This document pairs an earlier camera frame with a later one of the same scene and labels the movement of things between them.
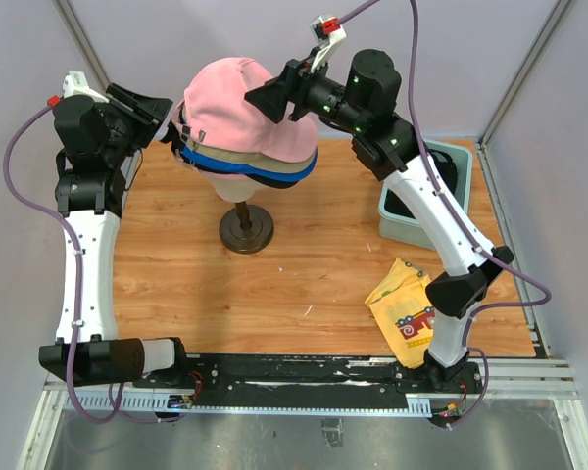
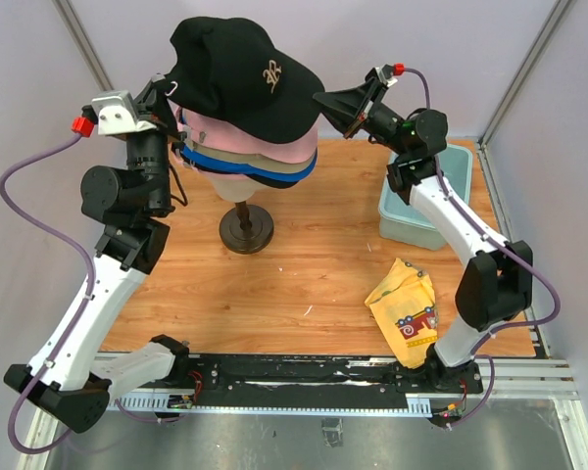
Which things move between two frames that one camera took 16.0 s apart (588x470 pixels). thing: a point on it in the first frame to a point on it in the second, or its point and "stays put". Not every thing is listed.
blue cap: x=248 y=167 stays put
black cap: x=448 y=170 to x=230 y=70
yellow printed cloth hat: x=401 y=305 stays put
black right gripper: x=273 y=96 to x=361 y=103
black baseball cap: x=277 y=184 stays put
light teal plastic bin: x=408 y=231 stays put
